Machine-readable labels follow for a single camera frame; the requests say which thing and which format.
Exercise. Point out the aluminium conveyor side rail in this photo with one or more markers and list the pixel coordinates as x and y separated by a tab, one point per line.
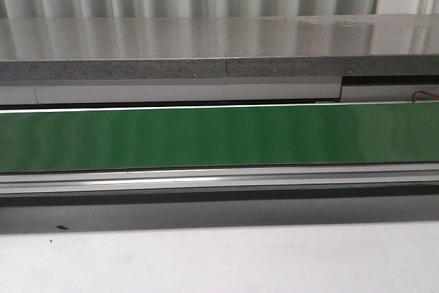
218	178

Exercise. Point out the grey stone countertop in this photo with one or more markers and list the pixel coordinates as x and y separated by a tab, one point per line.
195	48

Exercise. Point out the white rear conveyor rail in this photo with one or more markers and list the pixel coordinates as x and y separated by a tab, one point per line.
136	108

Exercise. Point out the green conveyor belt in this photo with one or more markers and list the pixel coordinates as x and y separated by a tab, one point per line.
66	142

